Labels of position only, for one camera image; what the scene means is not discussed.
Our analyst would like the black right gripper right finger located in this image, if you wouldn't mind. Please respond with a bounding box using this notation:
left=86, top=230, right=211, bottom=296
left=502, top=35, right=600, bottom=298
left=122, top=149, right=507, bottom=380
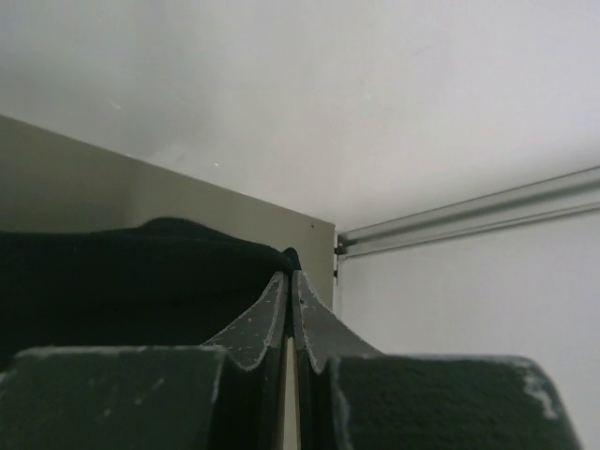
left=291, top=271, right=580, bottom=449

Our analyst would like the black t shirt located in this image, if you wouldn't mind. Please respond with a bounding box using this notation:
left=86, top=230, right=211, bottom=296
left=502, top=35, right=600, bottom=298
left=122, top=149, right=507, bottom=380
left=1, top=217, right=301, bottom=365

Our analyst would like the right aluminium frame post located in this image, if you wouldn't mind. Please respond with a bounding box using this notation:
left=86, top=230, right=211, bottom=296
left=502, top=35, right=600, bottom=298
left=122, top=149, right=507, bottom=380
left=335, top=167, right=599, bottom=284

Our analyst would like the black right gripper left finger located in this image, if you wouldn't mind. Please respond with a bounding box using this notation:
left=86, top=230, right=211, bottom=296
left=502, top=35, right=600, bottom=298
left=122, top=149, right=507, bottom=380
left=1, top=272, right=287, bottom=449

